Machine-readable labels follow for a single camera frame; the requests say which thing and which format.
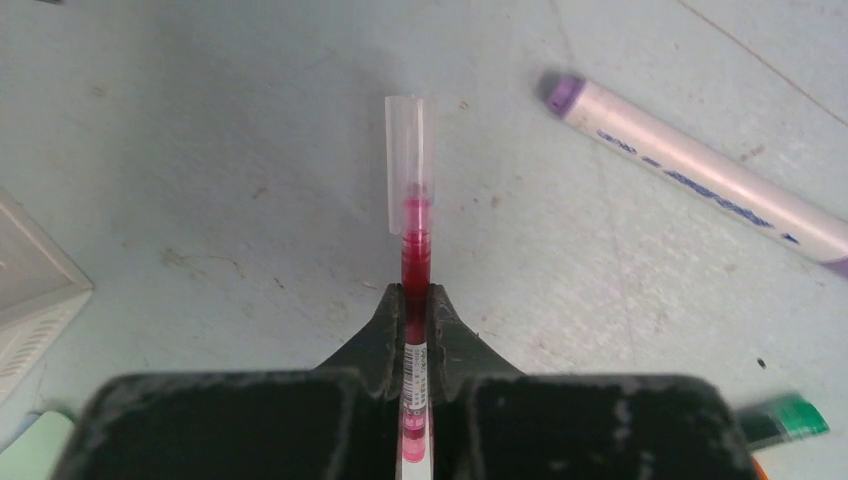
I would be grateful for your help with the green marker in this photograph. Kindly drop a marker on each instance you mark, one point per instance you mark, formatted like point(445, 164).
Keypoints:
point(781, 420)

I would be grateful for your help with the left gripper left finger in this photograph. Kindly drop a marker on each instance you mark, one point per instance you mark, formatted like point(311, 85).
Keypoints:
point(335, 421)

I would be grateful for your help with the green clipboard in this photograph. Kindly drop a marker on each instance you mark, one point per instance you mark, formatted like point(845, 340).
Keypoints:
point(34, 453)

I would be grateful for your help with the purple marker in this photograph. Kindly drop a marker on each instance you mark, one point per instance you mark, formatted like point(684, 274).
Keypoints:
point(636, 136)

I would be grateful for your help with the white file organizer rack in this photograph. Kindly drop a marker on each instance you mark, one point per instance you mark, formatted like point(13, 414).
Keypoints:
point(42, 290)

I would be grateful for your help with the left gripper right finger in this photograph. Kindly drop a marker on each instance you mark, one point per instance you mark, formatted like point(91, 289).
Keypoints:
point(492, 421)

